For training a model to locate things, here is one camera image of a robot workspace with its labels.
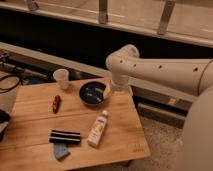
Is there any white lotion bottle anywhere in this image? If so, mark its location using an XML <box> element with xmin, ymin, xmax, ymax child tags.
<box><xmin>87</xmin><ymin>110</ymin><xmax>108</xmax><ymax>147</ymax></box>

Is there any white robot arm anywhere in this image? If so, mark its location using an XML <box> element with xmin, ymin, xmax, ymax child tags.
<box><xmin>106</xmin><ymin>44</ymin><xmax>213</xmax><ymax>171</ymax></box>

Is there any dark blue bowl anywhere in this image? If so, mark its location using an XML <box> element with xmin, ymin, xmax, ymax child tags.
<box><xmin>79</xmin><ymin>81</ymin><xmax>106</xmax><ymax>106</ymax></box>

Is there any wooden board table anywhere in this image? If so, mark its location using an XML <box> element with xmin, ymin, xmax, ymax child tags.
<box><xmin>0</xmin><ymin>80</ymin><xmax>150</xmax><ymax>171</ymax></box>

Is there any translucent plastic cup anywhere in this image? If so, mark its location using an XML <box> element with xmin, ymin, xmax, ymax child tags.
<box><xmin>53</xmin><ymin>69</ymin><xmax>69</xmax><ymax>90</ymax></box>

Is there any small red brown object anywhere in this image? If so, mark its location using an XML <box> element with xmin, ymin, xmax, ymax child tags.
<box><xmin>52</xmin><ymin>95</ymin><xmax>61</xmax><ymax>114</ymax></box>

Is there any black white striped block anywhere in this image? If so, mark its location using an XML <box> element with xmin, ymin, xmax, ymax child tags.
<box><xmin>49</xmin><ymin>130</ymin><xmax>81</xmax><ymax>144</ymax></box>

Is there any dark object at left edge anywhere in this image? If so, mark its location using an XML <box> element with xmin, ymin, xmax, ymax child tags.
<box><xmin>0</xmin><ymin>109</ymin><xmax>10</xmax><ymax>142</ymax></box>

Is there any metal window bracket middle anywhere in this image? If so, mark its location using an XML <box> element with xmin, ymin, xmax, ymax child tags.
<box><xmin>98</xmin><ymin>0</ymin><xmax>108</xmax><ymax>24</ymax></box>

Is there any metal window bracket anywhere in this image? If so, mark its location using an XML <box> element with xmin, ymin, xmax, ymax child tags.
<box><xmin>157</xmin><ymin>0</ymin><xmax>176</xmax><ymax>35</ymax></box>
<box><xmin>98</xmin><ymin>0</ymin><xmax>108</xmax><ymax>24</ymax></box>
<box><xmin>26</xmin><ymin>0</ymin><xmax>39</xmax><ymax>11</ymax></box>

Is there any black cable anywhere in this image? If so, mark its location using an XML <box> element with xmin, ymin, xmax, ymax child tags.
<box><xmin>0</xmin><ymin>73</ymin><xmax>23</xmax><ymax>95</ymax></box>

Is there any metal window bracket right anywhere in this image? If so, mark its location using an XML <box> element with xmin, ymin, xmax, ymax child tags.
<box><xmin>157</xmin><ymin>0</ymin><xmax>176</xmax><ymax>35</ymax></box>

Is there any metal window bracket left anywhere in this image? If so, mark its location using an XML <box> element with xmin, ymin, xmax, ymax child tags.
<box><xmin>26</xmin><ymin>0</ymin><xmax>39</xmax><ymax>11</ymax></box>

